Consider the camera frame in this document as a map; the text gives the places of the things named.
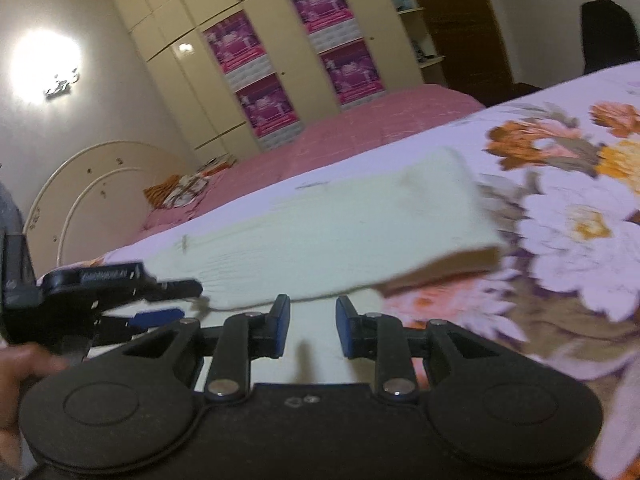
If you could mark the magenta poster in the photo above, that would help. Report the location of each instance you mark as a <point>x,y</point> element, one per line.
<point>270,112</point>
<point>353,74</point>
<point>328,23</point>
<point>238,50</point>

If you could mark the dark wooden door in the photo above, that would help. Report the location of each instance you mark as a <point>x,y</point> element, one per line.
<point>467,35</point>

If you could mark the lower left magenta poster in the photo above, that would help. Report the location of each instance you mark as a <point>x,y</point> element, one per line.
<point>270,112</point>

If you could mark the corner open shelves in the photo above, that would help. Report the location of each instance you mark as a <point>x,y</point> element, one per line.
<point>412,16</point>

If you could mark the orange patterned pillow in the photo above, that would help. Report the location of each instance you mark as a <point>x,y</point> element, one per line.
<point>176,191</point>

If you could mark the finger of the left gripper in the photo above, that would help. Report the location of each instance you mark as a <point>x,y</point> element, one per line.
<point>141,322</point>
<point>173,290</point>

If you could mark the cream built-in wardrobe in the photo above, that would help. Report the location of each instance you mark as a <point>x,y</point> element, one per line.
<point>169,37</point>

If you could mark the black chair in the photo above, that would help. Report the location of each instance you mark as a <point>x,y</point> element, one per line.
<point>609,35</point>

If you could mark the wall lamp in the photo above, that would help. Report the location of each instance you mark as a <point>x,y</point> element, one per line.
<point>61,84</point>

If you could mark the cream round headboard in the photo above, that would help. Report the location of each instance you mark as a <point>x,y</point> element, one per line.
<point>94,203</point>

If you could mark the floral white bedsheet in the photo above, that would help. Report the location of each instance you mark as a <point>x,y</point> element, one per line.
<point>559,174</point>

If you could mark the person's left hand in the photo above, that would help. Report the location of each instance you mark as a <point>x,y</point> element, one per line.
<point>19,363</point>

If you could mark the upper left magenta poster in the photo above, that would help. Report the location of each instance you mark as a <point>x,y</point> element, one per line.
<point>238,50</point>

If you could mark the lower right magenta poster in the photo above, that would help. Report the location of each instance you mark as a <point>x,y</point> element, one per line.
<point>353,74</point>

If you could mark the pale green small garment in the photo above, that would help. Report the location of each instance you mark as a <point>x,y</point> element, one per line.
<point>425,221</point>

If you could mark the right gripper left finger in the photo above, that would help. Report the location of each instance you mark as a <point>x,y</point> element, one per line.
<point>242,339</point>

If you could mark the pink quilted bedspread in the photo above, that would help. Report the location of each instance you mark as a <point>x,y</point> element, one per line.
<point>363,128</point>

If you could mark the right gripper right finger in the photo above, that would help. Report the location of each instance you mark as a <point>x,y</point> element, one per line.
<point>383,340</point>

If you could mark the grey curtain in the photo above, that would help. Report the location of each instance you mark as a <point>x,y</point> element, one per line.
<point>11,219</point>

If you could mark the upper right magenta poster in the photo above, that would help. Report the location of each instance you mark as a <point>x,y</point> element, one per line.
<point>328,23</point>

